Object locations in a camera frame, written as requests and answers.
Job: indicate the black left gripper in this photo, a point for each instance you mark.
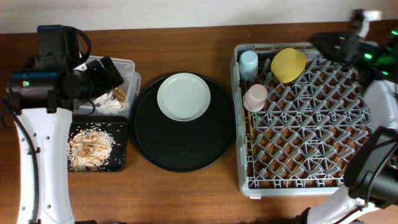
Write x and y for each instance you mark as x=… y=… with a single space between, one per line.
x=107 y=81

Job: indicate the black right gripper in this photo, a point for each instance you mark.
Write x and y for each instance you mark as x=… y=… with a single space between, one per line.
x=345 y=48

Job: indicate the white paper napkin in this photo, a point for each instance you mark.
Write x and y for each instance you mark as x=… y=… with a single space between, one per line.
x=108 y=100

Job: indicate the gold foil wrapper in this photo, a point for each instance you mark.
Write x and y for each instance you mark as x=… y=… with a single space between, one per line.
x=120 y=95

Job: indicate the yellow bowl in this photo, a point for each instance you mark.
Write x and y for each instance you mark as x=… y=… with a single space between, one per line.
x=288 y=64

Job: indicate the food scraps and rice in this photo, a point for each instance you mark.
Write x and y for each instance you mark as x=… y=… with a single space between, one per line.
x=89 y=150

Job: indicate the blue plastic cup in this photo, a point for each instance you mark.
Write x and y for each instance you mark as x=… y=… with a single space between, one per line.
x=248 y=65

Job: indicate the grey round plate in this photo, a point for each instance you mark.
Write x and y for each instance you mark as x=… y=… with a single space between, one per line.
x=183 y=96

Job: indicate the pink plastic cup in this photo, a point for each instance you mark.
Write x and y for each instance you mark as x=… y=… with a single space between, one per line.
x=254 y=99

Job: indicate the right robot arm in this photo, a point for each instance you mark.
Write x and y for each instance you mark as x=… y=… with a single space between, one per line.
x=369 y=182

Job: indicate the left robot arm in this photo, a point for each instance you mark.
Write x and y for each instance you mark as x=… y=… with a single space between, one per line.
x=41 y=98

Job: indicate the clear plastic waste bin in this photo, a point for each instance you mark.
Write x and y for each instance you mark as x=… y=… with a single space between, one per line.
x=130 y=87

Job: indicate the grey dishwasher rack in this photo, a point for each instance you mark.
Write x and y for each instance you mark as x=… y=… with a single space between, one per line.
x=307 y=131

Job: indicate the black rectangular tray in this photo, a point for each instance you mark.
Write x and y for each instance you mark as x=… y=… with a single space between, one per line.
x=116 y=126

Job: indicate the round black serving tray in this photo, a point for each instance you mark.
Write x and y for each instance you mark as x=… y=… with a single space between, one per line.
x=182 y=146

